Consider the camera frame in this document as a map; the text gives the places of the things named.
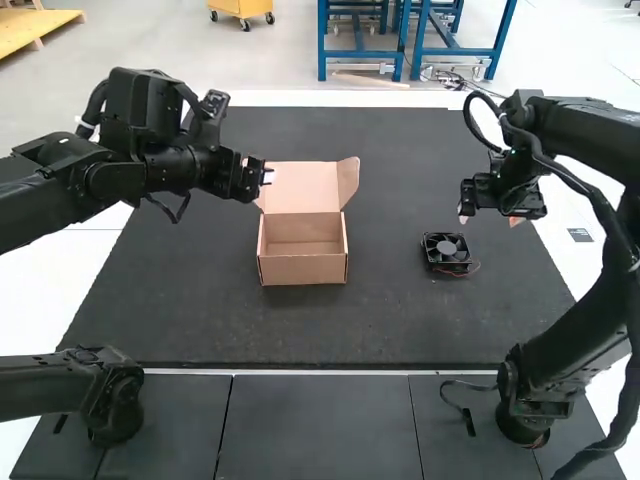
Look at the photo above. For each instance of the black mat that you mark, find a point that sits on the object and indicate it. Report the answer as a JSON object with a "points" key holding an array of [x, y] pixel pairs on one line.
{"points": [[325, 325]]}

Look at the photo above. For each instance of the yellow wheeled cart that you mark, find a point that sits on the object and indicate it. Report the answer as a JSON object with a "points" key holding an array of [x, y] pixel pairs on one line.
{"points": [[240, 9]]}

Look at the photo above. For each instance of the wooden plank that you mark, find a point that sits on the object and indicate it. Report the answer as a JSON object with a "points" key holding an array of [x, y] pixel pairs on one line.
{"points": [[370, 80]]}

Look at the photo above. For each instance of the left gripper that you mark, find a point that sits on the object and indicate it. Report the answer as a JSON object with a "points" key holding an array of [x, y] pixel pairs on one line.
{"points": [[231, 175]]}

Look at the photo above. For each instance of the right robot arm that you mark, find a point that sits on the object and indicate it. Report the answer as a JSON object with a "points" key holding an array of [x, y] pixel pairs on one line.
{"points": [[575, 350]]}

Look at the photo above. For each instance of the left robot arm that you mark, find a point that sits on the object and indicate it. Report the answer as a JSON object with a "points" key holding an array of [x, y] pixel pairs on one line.
{"points": [[50, 170]]}

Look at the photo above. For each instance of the dark base panel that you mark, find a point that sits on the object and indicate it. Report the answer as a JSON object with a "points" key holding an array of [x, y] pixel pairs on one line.
{"points": [[165, 425], [320, 425], [460, 450]]}

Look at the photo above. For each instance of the cardboard box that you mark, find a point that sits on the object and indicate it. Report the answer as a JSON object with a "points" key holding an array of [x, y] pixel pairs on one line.
{"points": [[300, 250]]}

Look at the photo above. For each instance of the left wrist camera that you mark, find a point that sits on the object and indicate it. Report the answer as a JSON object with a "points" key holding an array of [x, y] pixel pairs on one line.
{"points": [[217, 104]]}

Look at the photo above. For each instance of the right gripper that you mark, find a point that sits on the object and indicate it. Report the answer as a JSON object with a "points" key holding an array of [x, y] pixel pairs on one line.
{"points": [[505, 195]]}

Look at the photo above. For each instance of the small black sticker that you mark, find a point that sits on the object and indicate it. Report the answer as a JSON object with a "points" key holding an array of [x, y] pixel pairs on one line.
{"points": [[579, 235]]}

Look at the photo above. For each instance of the blue frame workbench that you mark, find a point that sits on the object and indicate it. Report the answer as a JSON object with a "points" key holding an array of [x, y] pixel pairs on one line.
{"points": [[460, 50], [360, 50]]}

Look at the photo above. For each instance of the wooden platform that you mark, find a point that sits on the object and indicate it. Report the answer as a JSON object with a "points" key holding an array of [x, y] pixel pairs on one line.
{"points": [[30, 22]]}

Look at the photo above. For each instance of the black square fan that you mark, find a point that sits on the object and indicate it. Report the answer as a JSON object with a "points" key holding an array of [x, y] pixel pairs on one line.
{"points": [[446, 247]]}

